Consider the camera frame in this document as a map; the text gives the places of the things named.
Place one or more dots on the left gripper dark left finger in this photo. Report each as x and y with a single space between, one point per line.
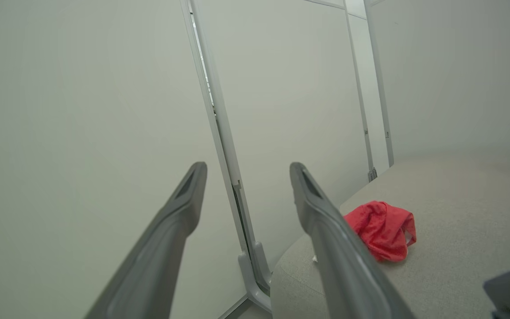
157 248

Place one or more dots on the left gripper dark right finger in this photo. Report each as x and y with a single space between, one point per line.
343 266

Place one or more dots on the red garment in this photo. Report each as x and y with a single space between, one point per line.
383 230

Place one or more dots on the grey fabric sofa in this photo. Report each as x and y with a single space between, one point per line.
450 230

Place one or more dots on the grey partition post with foot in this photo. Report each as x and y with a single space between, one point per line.
226 146

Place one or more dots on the slim grey partition post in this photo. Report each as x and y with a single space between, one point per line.
370 88

